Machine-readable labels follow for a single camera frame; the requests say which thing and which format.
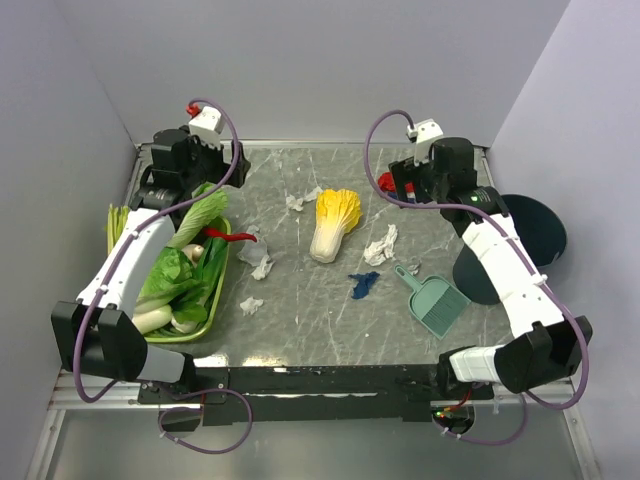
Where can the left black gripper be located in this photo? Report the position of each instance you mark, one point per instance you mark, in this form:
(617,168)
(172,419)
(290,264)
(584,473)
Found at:
(216,153)

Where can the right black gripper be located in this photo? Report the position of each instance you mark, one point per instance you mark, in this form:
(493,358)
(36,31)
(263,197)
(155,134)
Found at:
(407,171)

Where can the white paper scrap top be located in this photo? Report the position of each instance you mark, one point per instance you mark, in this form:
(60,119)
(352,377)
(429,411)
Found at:
(297,203)

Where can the teal hand brush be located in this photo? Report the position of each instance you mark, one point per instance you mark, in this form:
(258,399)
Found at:
(439,308)

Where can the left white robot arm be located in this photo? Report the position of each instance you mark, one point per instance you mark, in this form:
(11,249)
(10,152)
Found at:
(95,333)

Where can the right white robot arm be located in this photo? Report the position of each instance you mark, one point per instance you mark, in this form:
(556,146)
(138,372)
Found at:
(548,343)

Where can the red paper scrap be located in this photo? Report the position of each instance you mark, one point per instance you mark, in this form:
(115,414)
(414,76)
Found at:
(386,183)

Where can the large lettuce leaf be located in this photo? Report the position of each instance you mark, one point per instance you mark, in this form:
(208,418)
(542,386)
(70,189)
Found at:
(199,215)

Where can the green vegetable tray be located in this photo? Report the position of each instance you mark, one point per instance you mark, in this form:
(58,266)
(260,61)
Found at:
(194,310)

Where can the red chili pepper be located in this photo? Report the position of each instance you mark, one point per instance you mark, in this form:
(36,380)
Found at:
(228,237)

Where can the yellow napa cabbage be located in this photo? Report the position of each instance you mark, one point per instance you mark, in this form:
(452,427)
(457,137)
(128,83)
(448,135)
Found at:
(337,213)

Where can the green onion stalks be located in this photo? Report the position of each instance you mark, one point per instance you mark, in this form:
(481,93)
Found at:
(116,220)

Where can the blue crumpled paper scrap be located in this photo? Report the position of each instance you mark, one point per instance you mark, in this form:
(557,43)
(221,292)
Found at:
(364,283)

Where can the dark blue bin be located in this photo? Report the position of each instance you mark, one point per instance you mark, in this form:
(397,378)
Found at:
(542,233)

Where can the bok choy greens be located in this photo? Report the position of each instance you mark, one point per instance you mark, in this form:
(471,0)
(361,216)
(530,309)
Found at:
(170,276)

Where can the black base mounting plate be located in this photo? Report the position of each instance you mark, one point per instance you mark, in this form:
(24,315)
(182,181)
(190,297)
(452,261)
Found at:
(306,393)

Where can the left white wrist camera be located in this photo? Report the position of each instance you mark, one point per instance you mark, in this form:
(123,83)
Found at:
(207,122)

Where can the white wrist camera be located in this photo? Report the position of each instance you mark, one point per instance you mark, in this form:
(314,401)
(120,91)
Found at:
(425,131)
(207,122)

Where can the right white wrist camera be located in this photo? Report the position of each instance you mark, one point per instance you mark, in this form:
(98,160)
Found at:
(425,131)

